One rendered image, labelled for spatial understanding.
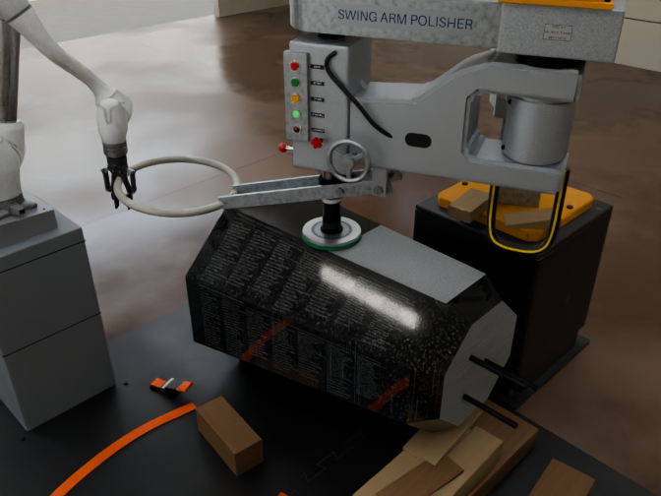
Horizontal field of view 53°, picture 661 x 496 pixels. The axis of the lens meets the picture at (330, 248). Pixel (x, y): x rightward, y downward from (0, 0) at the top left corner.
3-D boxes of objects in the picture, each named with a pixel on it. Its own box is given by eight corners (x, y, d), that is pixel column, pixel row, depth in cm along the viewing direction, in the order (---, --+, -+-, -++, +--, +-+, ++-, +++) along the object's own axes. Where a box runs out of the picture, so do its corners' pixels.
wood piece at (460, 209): (470, 198, 276) (471, 187, 273) (492, 205, 270) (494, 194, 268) (446, 216, 262) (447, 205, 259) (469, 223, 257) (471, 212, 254)
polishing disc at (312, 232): (316, 215, 255) (316, 212, 254) (368, 223, 248) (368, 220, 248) (293, 240, 238) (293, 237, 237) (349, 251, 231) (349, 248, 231)
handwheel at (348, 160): (379, 176, 217) (380, 133, 209) (369, 188, 209) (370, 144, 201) (336, 169, 222) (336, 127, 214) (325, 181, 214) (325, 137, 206)
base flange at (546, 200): (498, 170, 310) (499, 160, 308) (596, 205, 280) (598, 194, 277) (432, 203, 281) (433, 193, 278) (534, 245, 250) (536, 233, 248)
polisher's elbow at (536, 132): (501, 140, 211) (509, 79, 201) (564, 146, 207) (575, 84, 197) (499, 162, 195) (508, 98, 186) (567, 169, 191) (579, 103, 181)
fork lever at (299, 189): (405, 174, 231) (402, 160, 230) (389, 197, 216) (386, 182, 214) (241, 192, 262) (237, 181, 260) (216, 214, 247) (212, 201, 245)
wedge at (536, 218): (554, 217, 261) (556, 207, 258) (559, 229, 252) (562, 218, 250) (503, 216, 262) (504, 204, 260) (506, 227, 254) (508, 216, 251)
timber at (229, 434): (198, 430, 267) (195, 407, 261) (223, 416, 273) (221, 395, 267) (236, 476, 247) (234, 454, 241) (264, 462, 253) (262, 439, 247)
